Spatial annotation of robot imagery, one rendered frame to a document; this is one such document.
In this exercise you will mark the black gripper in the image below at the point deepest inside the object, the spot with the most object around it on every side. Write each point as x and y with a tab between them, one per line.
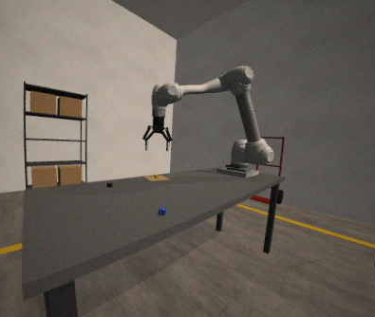
158	127

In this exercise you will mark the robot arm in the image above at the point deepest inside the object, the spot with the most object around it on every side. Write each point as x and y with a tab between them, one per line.
238	80

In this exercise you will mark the tan flat mat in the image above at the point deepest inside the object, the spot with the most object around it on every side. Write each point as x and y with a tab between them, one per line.
152	178

